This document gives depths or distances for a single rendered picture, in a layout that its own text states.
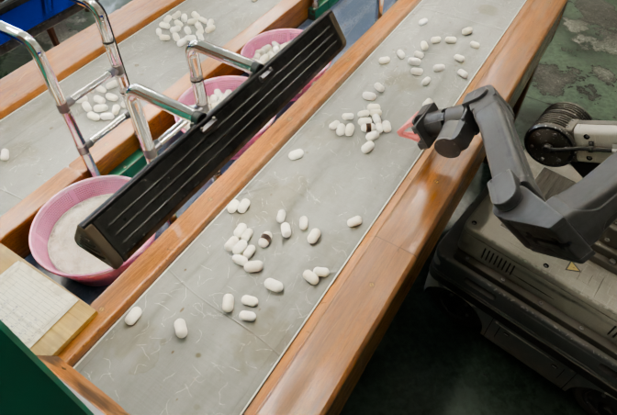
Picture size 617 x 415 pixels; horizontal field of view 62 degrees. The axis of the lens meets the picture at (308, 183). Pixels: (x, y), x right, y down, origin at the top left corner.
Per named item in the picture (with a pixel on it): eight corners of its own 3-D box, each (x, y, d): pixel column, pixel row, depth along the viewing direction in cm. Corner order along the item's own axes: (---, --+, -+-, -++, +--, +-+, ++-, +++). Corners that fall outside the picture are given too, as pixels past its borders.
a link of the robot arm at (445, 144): (512, 113, 105) (487, 84, 103) (497, 151, 100) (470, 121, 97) (467, 129, 115) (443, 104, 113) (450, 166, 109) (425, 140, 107)
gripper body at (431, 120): (409, 128, 114) (435, 120, 109) (427, 103, 120) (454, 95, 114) (422, 151, 116) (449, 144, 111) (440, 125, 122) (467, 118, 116)
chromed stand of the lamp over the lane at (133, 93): (286, 220, 120) (275, 60, 86) (232, 284, 108) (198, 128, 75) (222, 187, 126) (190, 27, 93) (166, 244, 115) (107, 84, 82)
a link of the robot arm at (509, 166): (568, 240, 72) (523, 190, 69) (532, 258, 75) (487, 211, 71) (515, 109, 107) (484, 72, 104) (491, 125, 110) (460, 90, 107)
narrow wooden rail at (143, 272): (445, -8, 194) (451, -37, 185) (61, 415, 93) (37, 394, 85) (431, -12, 196) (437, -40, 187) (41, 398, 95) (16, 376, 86)
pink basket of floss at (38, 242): (169, 194, 125) (160, 168, 118) (168, 289, 108) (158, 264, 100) (56, 209, 122) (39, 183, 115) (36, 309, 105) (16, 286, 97)
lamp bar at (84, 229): (346, 47, 103) (349, 14, 97) (117, 273, 68) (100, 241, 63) (313, 35, 106) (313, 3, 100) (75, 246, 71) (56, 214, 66)
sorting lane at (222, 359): (530, -3, 178) (532, -8, 177) (178, 513, 77) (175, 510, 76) (449, -25, 189) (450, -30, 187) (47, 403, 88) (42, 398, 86)
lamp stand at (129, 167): (159, 155, 134) (109, -5, 100) (101, 205, 123) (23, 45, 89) (108, 128, 141) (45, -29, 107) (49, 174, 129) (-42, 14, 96)
